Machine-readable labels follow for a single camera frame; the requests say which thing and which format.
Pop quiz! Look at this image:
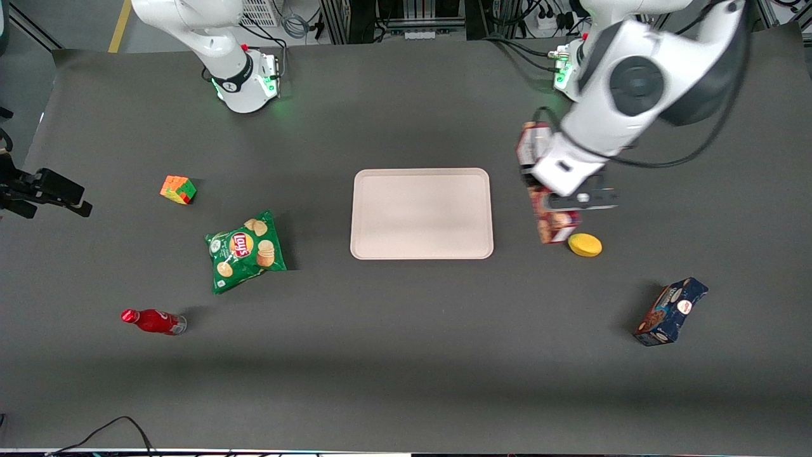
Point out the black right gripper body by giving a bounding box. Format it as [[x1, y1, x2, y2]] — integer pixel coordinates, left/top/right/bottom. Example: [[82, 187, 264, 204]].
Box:
[[0, 151, 40, 220]]

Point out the red cookie box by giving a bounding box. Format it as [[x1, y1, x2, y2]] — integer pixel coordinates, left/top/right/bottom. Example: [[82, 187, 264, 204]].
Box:
[[515, 121, 582, 246]]

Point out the beige plastic tray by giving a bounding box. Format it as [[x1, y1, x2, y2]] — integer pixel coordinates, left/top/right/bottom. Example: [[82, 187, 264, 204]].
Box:
[[350, 168, 495, 261]]

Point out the blue cookie box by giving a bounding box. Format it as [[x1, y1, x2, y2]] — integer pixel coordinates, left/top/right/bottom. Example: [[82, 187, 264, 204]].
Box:
[[632, 277, 709, 347]]

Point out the white vented box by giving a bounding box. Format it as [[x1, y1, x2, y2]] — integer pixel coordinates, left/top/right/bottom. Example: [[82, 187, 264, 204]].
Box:
[[240, 0, 281, 28]]

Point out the yellow toy mango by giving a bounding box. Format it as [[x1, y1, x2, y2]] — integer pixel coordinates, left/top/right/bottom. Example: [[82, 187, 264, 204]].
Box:
[[567, 232, 603, 258]]

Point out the colourful puzzle cube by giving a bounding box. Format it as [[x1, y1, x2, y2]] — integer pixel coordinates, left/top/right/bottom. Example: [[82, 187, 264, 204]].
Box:
[[159, 175, 198, 206]]

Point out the red soda bottle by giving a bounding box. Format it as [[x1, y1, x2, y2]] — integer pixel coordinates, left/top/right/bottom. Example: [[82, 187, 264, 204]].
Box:
[[121, 308, 188, 336]]

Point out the white power strip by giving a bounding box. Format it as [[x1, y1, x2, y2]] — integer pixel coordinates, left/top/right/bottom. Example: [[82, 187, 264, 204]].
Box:
[[535, 11, 573, 34]]

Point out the green chips bag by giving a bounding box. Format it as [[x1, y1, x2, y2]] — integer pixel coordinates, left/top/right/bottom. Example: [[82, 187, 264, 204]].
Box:
[[204, 210, 287, 295]]

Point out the black equipment rack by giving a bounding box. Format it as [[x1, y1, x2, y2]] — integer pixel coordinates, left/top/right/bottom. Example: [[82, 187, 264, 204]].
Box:
[[319, 0, 469, 45]]

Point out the dark grey table cover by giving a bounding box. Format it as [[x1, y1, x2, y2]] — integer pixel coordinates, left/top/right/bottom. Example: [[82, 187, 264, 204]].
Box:
[[0, 25, 812, 453]]

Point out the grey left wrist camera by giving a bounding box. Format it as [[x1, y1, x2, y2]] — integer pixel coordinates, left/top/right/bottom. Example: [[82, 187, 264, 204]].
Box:
[[547, 189, 620, 211]]

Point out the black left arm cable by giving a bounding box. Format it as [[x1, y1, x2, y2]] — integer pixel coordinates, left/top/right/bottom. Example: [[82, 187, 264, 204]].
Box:
[[532, 0, 757, 169]]

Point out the black base cable bundle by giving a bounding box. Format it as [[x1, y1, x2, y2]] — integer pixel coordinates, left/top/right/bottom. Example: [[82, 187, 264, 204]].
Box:
[[485, 33, 562, 74]]

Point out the thin black floor cable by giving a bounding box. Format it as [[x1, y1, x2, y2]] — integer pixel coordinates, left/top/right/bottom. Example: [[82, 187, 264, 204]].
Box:
[[44, 415, 157, 457]]

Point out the coiled grey cable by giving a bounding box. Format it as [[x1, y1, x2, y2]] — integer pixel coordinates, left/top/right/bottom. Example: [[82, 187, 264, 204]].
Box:
[[281, 11, 313, 40]]

